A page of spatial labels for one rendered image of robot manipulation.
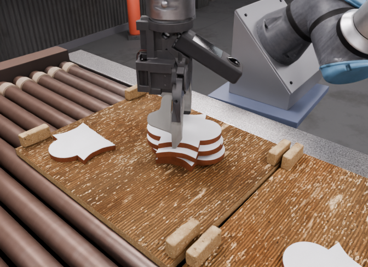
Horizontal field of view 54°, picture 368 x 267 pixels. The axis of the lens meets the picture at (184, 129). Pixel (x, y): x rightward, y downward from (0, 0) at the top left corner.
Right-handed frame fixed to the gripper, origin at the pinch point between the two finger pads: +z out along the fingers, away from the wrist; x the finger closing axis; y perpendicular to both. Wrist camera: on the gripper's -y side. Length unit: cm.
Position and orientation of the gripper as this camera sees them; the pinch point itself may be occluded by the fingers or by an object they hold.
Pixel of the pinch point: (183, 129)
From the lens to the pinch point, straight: 65.8
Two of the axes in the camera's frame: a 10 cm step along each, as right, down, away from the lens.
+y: -9.9, -0.9, 1.5
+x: -1.7, 5.2, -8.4
